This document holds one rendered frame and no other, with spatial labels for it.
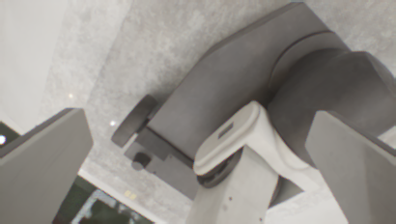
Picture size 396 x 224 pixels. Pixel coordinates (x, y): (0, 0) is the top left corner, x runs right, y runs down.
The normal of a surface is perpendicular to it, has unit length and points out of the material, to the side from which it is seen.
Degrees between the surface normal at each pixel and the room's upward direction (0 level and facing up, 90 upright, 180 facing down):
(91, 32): 0
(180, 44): 0
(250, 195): 60
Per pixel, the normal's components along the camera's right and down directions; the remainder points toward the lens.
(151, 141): 0.29, -0.09
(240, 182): 0.41, -0.27
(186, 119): -0.20, 0.49
